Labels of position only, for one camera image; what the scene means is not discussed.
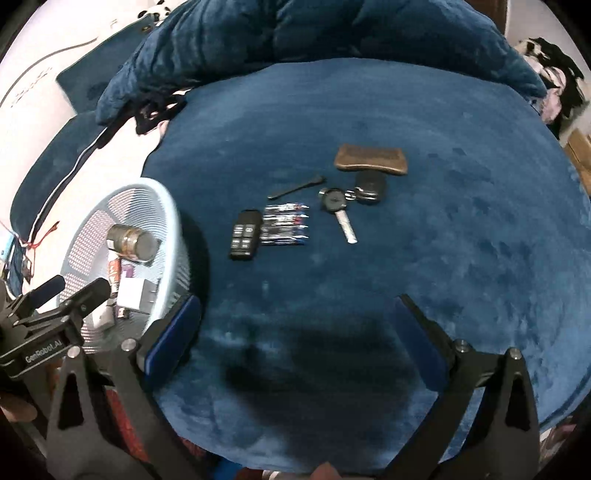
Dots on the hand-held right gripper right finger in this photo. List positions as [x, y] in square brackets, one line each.
[418, 350]

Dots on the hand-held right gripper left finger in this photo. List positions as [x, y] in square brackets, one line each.
[173, 332]

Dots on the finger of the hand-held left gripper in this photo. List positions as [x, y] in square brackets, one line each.
[41, 293]
[90, 293]

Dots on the white socket adapter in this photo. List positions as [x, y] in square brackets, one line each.
[102, 317]

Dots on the purple transparent lighter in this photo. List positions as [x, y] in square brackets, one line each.
[127, 271]

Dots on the white charger plug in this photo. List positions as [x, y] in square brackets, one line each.
[134, 295]

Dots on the dark glass bottle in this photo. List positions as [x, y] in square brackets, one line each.
[134, 244]

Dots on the light blue mesh basket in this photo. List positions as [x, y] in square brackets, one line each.
[175, 240]

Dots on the person's left hand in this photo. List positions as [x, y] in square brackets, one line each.
[16, 408]

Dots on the black remote control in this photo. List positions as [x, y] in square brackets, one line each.
[245, 235]

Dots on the blue pillow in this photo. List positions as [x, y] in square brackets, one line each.
[92, 83]
[55, 161]

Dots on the blue battery pack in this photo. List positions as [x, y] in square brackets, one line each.
[284, 224]

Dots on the black key fob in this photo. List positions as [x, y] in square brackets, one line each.
[371, 187]

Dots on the black car key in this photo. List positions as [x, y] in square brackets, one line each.
[333, 201]

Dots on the black flat stick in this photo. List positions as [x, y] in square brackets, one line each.
[295, 187]

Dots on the brown wooden comb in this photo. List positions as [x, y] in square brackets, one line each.
[369, 160]

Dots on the brown cardboard box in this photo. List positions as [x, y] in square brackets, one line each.
[581, 157]

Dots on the pile of clothes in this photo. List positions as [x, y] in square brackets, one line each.
[558, 74]

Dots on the blue quilt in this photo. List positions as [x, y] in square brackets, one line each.
[300, 32]

